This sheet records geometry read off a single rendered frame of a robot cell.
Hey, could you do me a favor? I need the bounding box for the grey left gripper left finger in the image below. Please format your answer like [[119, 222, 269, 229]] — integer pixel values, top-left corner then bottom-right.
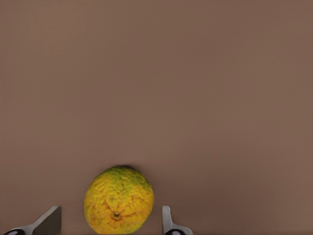
[[2, 206, 62, 235]]

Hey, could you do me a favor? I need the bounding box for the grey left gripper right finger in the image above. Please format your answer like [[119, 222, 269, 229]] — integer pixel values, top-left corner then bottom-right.
[[162, 205, 194, 235]]

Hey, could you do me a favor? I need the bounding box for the yellow-green orange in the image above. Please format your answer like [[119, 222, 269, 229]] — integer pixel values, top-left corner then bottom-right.
[[83, 165, 155, 235]]

